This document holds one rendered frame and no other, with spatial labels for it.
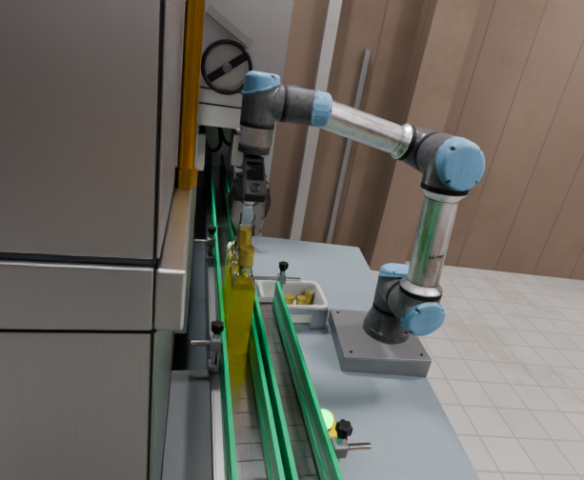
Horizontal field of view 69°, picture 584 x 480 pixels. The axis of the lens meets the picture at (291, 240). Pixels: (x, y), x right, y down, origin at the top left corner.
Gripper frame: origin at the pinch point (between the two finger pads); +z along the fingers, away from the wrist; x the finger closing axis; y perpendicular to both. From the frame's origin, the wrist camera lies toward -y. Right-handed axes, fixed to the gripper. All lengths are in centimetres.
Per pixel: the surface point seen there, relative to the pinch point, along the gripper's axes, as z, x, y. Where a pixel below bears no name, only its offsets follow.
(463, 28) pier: -76, -166, 206
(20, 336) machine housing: -15, 27, -60
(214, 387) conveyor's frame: 29.6, 5.6, -19.1
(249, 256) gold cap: 2.9, -0.3, -7.3
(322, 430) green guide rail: 21.3, -12.1, -39.6
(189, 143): -28, 14, -39
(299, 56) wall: -41, -63, 248
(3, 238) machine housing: -24, 27, -60
